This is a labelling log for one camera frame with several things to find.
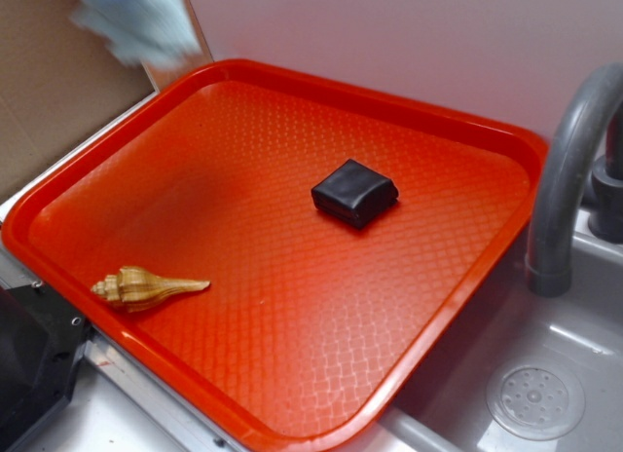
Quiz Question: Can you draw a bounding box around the red plastic tray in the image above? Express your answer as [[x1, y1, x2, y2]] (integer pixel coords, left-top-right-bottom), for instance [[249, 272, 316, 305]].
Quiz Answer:
[[2, 60, 547, 451]]

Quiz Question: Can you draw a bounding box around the black folded wallet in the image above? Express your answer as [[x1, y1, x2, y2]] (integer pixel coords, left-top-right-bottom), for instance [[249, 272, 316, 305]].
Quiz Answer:
[[311, 159, 399, 230]]

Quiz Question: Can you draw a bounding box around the tan spiral seashell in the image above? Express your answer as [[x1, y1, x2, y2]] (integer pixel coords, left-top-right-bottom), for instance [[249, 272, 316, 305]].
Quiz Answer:
[[91, 266, 211, 313]]

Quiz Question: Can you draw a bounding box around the grey sink basin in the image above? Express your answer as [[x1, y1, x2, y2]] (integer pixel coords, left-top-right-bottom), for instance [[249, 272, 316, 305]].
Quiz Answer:
[[381, 233, 622, 451]]

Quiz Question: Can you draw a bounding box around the brown cardboard panel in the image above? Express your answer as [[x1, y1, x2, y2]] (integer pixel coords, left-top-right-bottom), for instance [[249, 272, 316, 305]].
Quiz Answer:
[[1, 0, 153, 200]]

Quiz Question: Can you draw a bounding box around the grey sink faucet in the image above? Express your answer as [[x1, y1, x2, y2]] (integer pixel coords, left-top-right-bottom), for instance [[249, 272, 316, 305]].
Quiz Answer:
[[525, 62, 622, 297]]

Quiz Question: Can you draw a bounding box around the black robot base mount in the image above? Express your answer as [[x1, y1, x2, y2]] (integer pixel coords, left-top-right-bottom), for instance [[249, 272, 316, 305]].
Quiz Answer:
[[1, 282, 91, 451]]

